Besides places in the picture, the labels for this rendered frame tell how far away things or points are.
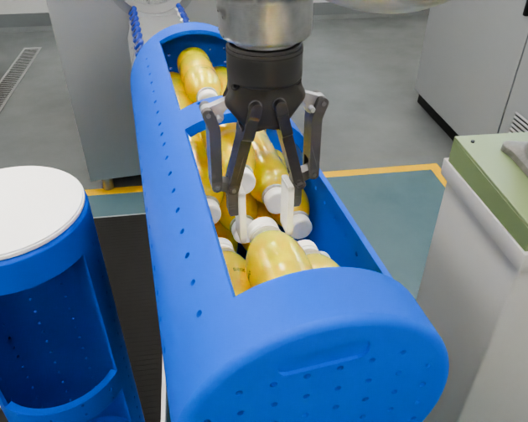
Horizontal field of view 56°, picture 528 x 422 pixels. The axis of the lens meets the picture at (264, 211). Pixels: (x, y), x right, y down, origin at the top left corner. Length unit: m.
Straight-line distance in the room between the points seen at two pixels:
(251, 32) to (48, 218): 0.57
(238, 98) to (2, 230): 0.54
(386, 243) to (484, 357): 1.40
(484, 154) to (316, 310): 0.71
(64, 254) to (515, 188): 0.79
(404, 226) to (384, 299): 2.13
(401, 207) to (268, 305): 2.31
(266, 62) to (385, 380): 0.32
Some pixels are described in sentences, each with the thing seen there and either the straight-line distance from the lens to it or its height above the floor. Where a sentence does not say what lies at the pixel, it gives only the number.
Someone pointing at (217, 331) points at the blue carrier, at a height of 1.20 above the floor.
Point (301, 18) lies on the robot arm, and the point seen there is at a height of 1.43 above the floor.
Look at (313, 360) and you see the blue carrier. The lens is 0.46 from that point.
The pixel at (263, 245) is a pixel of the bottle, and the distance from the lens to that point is 0.55.
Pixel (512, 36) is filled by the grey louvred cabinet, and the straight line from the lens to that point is 2.88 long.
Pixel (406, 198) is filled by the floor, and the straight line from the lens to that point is 2.81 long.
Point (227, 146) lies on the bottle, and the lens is 0.74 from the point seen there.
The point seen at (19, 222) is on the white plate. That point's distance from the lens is 0.93.
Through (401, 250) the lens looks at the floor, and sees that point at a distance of 2.45.
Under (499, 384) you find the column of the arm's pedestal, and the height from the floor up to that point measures 0.61.
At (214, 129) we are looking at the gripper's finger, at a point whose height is 1.32.
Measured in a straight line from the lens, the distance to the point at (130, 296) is 2.01.
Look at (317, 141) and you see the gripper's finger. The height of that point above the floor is 1.29.
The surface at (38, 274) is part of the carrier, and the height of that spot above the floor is 0.98.
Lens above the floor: 1.55
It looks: 37 degrees down
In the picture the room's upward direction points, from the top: straight up
